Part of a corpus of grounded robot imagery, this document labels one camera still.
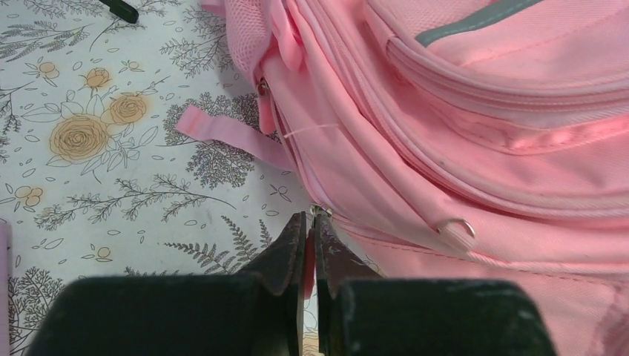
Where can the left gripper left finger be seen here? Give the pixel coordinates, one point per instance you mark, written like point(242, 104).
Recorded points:
point(256, 311)

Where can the black microphone tripod stand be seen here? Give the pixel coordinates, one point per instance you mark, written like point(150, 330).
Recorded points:
point(122, 10)

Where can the pink school backpack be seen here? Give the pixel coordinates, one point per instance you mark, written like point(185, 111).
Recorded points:
point(454, 139)

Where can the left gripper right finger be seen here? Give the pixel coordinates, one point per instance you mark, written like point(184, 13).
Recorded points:
point(363, 313)

